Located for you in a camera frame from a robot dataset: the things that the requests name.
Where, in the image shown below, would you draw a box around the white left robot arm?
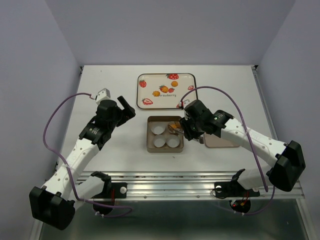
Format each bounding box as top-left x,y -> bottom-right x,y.
29,94 -> 136,230

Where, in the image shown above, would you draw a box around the metal food tongs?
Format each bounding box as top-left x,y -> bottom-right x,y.
167,124 -> 205,145

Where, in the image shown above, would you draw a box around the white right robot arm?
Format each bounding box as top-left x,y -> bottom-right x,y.
179,100 -> 306,198

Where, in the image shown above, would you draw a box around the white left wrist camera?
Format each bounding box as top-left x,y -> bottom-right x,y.
95,88 -> 111,105

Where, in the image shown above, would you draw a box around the orange swirl cookie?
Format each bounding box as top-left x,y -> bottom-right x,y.
171,81 -> 178,87
169,122 -> 180,129
159,85 -> 169,93
152,91 -> 161,97

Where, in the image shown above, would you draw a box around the white paper cupcake liner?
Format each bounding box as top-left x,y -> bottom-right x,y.
167,124 -> 180,134
150,122 -> 166,135
153,134 -> 166,148
166,134 -> 180,148

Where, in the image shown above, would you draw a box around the aluminium frame rail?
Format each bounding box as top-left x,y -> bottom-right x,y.
74,170 -> 306,201

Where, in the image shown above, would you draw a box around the gold tin lid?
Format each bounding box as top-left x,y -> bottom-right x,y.
203,133 -> 240,149

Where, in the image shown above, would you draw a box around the gold square tin box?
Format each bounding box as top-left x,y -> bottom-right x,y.
146,116 -> 184,154

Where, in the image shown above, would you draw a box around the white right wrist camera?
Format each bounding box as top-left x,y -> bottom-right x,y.
177,99 -> 190,109

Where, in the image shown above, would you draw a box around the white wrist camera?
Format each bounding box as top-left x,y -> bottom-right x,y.
95,88 -> 111,105
177,99 -> 190,109

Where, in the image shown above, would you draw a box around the strawberry print tray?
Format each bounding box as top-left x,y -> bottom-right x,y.
136,73 -> 198,110

